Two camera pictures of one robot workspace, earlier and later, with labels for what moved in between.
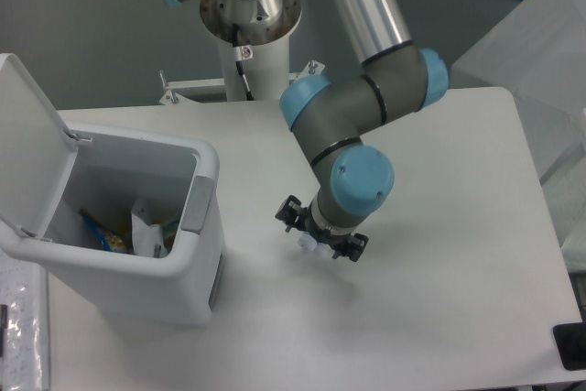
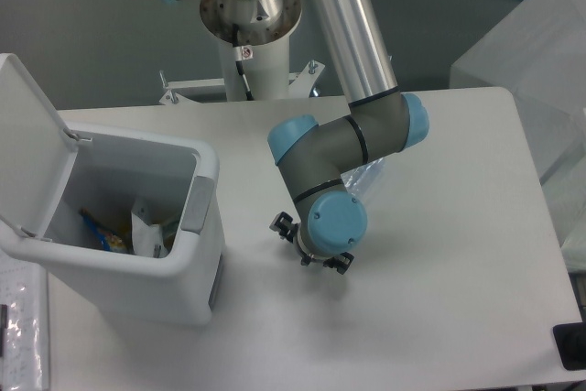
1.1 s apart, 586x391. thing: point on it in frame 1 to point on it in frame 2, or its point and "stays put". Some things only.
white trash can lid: (37, 154) stays put
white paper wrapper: (148, 240) stays put
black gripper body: (331, 239) to (305, 247)
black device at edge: (570, 340) stays put
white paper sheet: (24, 289) stays put
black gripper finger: (353, 249) to (341, 262)
